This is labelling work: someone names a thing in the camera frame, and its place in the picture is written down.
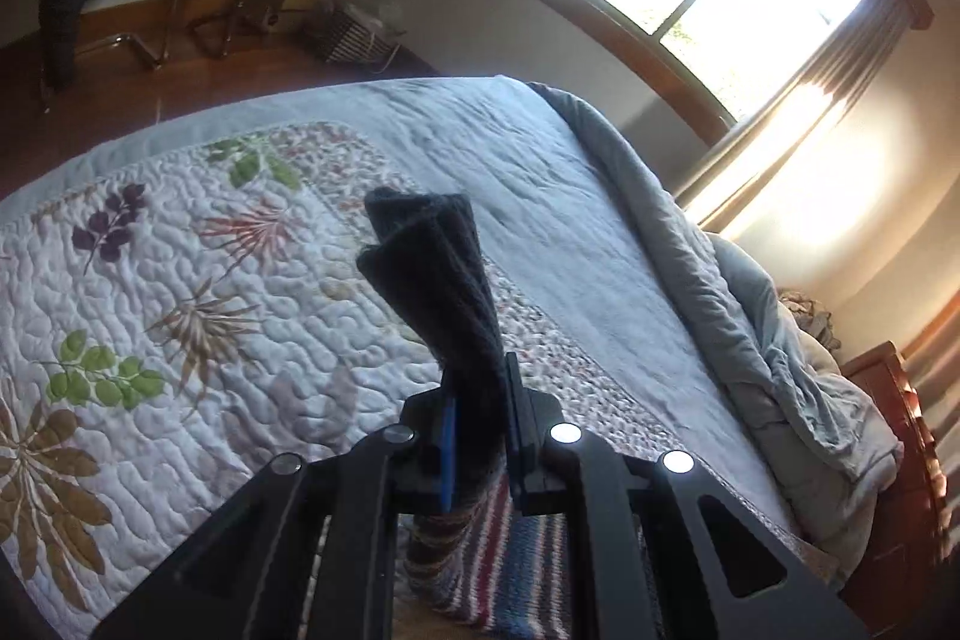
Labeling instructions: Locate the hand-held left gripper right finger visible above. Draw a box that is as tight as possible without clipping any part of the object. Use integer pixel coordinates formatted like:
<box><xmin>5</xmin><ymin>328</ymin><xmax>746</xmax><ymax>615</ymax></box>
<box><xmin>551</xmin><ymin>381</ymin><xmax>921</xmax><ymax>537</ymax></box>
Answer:
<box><xmin>504</xmin><ymin>353</ymin><xmax>872</xmax><ymax>640</ymax></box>

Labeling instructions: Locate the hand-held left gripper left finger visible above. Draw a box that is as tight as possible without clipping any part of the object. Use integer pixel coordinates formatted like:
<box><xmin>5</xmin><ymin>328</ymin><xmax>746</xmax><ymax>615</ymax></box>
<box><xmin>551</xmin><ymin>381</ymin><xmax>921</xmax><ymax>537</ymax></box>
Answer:
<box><xmin>90</xmin><ymin>387</ymin><xmax>458</xmax><ymax>640</ymax></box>

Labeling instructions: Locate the striped knit sweater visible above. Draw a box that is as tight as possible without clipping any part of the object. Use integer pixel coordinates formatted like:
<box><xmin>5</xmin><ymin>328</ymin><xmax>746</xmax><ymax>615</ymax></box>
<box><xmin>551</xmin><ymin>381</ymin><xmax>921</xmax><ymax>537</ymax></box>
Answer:
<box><xmin>356</xmin><ymin>186</ymin><xmax>575</xmax><ymax>639</ymax></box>

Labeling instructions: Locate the grey comforter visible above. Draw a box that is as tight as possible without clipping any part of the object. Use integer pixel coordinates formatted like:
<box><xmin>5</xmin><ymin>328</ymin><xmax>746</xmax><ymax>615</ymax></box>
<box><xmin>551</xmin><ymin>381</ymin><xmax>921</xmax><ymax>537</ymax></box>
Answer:
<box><xmin>529</xmin><ymin>81</ymin><xmax>905</xmax><ymax>581</ymax></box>

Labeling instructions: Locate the floral quilted bedspread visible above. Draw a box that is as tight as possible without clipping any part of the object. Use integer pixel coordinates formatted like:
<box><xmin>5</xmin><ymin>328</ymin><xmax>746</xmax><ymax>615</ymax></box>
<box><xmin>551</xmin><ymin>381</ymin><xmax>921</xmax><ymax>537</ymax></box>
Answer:
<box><xmin>0</xmin><ymin>76</ymin><xmax>841</xmax><ymax>640</ymax></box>

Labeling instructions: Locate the patterned pillow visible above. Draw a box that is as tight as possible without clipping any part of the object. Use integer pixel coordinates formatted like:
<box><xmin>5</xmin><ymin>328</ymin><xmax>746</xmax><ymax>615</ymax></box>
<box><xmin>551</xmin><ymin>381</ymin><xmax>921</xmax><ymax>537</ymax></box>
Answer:
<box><xmin>778</xmin><ymin>287</ymin><xmax>842</xmax><ymax>352</ymax></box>

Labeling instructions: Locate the wooden headboard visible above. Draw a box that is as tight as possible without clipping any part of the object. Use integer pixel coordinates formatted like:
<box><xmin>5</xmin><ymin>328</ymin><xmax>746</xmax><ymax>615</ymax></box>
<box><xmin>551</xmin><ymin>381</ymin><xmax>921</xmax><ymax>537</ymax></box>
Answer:
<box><xmin>840</xmin><ymin>340</ymin><xmax>952</xmax><ymax>562</ymax></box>

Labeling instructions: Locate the wire basket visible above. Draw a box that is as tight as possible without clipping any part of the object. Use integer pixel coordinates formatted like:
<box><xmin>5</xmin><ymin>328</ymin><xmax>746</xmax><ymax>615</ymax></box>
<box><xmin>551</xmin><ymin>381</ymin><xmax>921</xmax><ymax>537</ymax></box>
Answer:
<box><xmin>302</xmin><ymin>0</ymin><xmax>400</xmax><ymax>65</ymax></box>

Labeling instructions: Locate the metal frame chair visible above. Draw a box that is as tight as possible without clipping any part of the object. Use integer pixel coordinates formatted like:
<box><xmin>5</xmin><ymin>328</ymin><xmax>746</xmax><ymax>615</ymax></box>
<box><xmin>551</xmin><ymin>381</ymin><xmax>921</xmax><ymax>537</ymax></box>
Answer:
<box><xmin>34</xmin><ymin>0</ymin><xmax>207</xmax><ymax>112</ymax></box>

